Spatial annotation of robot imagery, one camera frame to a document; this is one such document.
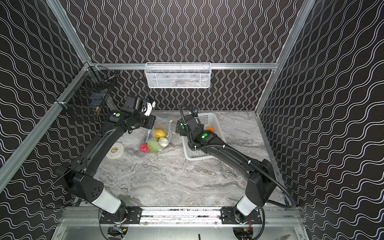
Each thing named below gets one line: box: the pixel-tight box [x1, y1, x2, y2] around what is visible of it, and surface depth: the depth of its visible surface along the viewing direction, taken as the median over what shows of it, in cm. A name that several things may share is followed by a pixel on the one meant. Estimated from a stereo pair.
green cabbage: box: [147, 140, 162, 153], surface depth 92 cm
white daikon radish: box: [159, 137, 169, 147], surface depth 87 cm
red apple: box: [139, 143, 149, 153], surface depth 96 cm
